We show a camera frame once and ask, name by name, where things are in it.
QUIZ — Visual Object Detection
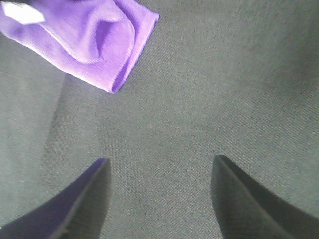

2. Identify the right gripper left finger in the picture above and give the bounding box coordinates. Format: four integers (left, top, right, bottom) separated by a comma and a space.
0, 158, 111, 239

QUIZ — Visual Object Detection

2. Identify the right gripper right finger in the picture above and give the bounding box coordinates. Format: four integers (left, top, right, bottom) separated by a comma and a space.
211, 155, 319, 239

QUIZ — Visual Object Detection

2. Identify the purple microfiber towel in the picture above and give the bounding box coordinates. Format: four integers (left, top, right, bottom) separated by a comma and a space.
0, 0, 159, 93

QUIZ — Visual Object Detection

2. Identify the black table cloth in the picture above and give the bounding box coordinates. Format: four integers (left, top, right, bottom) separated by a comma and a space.
0, 0, 319, 239

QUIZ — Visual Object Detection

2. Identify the white towel label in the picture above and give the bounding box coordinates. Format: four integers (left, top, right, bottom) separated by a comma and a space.
0, 0, 45, 25

